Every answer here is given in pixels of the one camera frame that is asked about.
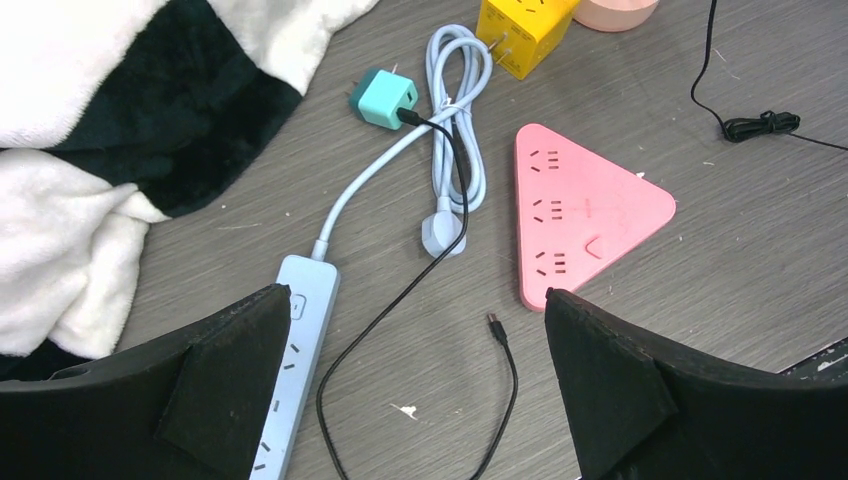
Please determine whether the black power adapter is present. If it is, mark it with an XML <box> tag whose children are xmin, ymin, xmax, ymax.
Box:
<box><xmin>689</xmin><ymin>1</ymin><xmax>847</xmax><ymax>154</ymax></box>

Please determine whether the black usb cable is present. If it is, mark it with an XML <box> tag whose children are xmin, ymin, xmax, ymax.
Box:
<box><xmin>315</xmin><ymin>109</ymin><xmax>519</xmax><ymax>480</ymax></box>

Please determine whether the pink round power strip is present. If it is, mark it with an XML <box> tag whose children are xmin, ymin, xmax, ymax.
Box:
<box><xmin>574</xmin><ymin>0</ymin><xmax>659</xmax><ymax>33</ymax></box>

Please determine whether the light blue power strip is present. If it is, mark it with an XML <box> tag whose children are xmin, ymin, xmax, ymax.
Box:
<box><xmin>248</xmin><ymin>24</ymin><xmax>495</xmax><ymax>480</ymax></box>

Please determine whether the teal usb charger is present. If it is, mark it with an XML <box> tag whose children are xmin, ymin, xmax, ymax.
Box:
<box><xmin>348</xmin><ymin>67</ymin><xmax>419</xmax><ymax>130</ymax></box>

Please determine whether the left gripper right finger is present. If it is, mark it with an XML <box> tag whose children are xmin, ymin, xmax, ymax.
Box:
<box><xmin>545</xmin><ymin>289</ymin><xmax>847</xmax><ymax>479</ymax></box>

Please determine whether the pink triangular power strip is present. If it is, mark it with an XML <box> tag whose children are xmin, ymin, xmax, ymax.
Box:
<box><xmin>514</xmin><ymin>123</ymin><xmax>676</xmax><ymax>312</ymax></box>

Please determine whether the black white checkered pillow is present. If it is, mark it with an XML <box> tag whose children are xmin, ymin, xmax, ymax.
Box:
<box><xmin>1</xmin><ymin>1</ymin><xmax>372</xmax><ymax>381</ymax></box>

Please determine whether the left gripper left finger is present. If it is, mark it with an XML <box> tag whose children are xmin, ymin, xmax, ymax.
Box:
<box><xmin>1</xmin><ymin>284</ymin><xmax>290</xmax><ymax>479</ymax></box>

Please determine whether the yellow cube socket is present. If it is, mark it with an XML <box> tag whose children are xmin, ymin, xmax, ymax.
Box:
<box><xmin>475</xmin><ymin>0</ymin><xmax>580</xmax><ymax>80</ymax></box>

